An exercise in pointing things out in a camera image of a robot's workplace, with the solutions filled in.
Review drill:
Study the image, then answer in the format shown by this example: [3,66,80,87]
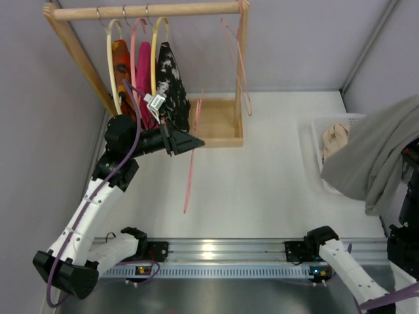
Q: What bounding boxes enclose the beige cloth in basket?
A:
[321,124,350,162]

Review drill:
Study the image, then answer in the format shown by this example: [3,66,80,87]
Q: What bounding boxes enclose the white plastic basket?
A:
[299,113,365,195]

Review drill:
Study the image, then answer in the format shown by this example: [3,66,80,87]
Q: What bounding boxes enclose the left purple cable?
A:
[45,78,153,308]

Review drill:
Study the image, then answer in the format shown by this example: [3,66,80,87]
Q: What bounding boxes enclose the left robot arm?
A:
[33,114,205,300]

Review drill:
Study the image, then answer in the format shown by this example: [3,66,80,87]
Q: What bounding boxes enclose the orange patterned garment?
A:
[111,39,137,122]

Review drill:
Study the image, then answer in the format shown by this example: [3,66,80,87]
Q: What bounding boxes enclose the grey trousers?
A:
[321,95,418,216]

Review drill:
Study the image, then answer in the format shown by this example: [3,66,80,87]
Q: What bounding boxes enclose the magenta garment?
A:
[136,41,155,99]

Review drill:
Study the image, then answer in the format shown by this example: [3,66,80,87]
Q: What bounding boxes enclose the pink wire hanger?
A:
[221,1,253,116]
[183,90,204,214]

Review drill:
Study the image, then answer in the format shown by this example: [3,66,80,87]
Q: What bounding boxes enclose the wooden clothes rack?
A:
[43,1,244,148]

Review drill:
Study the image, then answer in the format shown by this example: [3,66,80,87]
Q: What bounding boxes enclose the black and white garment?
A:
[156,42,191,132]

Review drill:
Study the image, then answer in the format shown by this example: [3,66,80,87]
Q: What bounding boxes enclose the yellow plastic hanger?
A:
[151,16,170,96]

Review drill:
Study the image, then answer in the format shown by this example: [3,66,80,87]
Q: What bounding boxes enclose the pink plastic hanger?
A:
[130,18,147,99]

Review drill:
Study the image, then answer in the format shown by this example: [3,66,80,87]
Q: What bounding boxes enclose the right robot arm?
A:
[304,140,418,313]

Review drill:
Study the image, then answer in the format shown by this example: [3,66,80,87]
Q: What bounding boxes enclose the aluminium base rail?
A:
[85,235,390,281]

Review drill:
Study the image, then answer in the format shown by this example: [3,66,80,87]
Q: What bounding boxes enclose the cream plastic hanger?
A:
[105,19,122,114]

